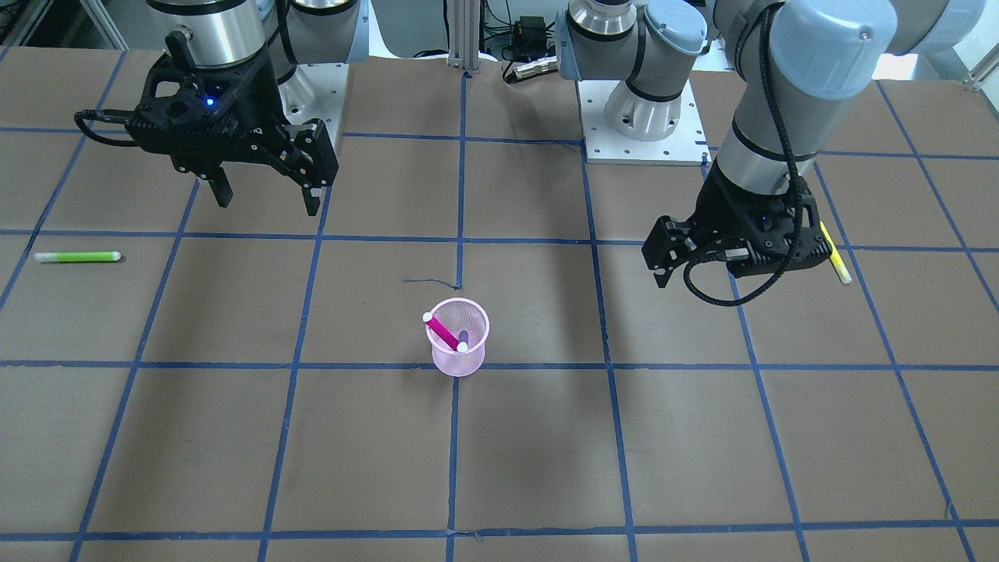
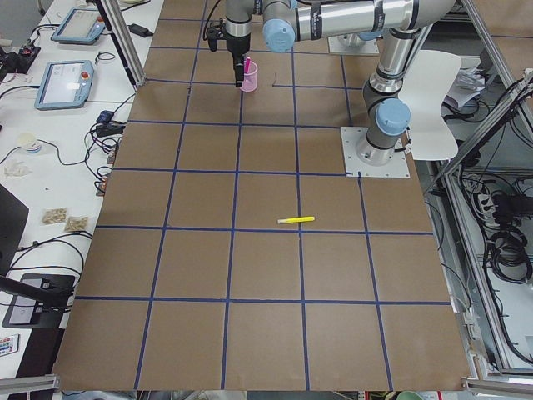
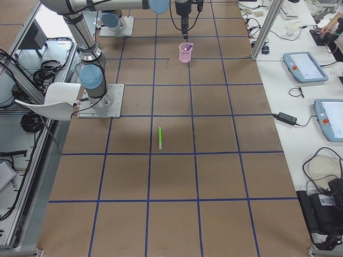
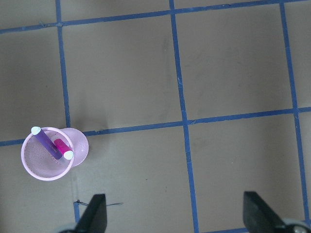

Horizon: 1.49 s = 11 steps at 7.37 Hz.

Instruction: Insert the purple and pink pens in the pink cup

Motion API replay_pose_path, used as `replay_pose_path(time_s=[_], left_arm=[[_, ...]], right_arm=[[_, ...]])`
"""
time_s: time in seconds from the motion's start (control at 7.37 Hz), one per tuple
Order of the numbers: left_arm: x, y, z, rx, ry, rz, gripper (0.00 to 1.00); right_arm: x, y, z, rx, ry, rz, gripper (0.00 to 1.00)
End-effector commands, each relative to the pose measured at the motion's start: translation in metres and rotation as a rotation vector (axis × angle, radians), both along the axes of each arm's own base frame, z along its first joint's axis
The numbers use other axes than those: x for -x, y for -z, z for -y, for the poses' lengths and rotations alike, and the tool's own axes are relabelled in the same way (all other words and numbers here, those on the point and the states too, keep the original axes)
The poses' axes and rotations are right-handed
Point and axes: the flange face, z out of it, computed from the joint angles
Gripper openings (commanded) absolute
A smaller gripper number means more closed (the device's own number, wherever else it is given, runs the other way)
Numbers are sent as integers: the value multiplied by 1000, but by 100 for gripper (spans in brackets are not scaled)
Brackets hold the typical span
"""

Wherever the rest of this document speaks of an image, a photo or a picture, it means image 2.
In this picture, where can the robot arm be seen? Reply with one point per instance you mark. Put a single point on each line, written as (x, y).
(366, 37)
(285, 23)

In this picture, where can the teach pendant near cup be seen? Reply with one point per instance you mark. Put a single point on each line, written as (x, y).
(65, 85)

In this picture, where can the black tablet device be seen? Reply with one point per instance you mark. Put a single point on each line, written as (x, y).
(39, 300)

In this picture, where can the black power adapter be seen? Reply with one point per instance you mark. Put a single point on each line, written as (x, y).
(140, 30)

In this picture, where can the remote control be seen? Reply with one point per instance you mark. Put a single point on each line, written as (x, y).
(9, 344)

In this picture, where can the pink mesh cup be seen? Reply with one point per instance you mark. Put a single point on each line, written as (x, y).
(250, 78)

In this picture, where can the pink pen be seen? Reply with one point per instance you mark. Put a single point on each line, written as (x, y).
(247, 65)

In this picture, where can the teach pendant far side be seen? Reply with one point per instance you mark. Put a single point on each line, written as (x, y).
(81, 26)

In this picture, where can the aluminium frame post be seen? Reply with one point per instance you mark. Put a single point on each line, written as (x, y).
(121, 38)

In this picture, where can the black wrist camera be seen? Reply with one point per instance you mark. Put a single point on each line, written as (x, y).
(214, 32)

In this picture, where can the yellow pen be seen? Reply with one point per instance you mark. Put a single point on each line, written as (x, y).
(294, 220)

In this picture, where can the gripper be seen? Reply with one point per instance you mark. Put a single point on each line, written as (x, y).
(238, 46)

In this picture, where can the white chair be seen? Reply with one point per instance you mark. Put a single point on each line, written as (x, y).
(425, 85)

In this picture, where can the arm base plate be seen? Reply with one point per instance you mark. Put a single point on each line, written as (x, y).
(337, 46)
(362, 160)

